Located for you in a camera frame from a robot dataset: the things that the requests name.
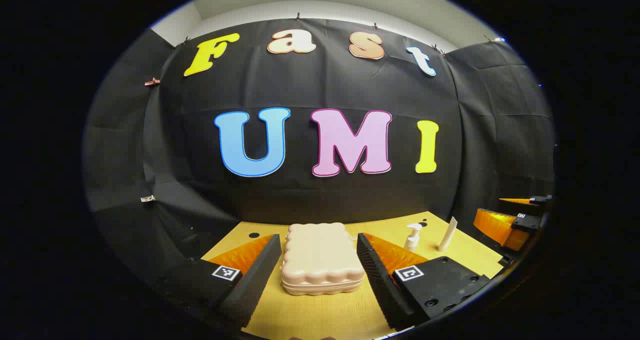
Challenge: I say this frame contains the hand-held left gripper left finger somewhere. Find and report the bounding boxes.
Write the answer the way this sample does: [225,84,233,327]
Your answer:
[155,234,282,329]

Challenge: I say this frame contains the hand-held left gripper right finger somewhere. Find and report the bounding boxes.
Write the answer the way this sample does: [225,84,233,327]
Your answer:
[356,232,492,330]

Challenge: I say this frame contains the white pump bottle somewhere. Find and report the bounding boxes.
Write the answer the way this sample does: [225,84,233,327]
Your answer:
[404,223,423,253]

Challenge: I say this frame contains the white squeeze tube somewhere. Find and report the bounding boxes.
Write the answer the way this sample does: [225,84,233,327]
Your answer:
[438,216,459,252]

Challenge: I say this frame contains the pink suitcase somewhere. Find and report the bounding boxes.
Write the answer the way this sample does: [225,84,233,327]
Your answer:
[280,223,366,296]

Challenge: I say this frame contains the black backdrop cloth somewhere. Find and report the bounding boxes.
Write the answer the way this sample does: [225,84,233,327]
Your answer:
[82,19,557,285]

